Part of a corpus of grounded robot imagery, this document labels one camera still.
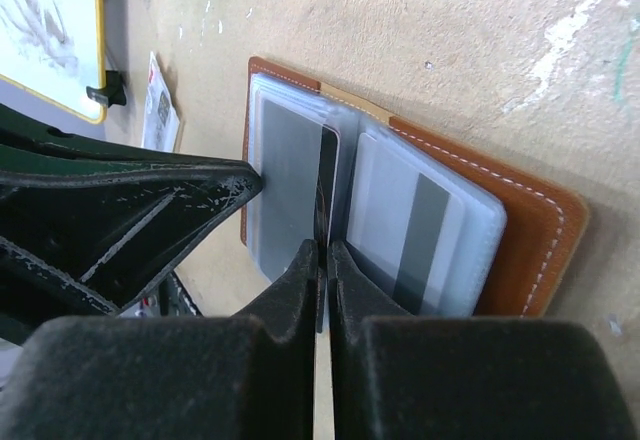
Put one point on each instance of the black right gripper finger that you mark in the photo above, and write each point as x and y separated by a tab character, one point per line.
89	227

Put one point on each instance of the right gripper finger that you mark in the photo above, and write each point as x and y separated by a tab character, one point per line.
400	376
246	376

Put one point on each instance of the brown leather card holder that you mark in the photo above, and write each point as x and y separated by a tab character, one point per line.
520	232

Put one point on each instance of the dark card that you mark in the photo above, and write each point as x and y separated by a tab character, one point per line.
325	185

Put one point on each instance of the clear plastic packet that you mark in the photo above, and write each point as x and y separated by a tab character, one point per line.
161	124

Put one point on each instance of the white board yellow rim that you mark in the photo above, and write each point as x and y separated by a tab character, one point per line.
56	50

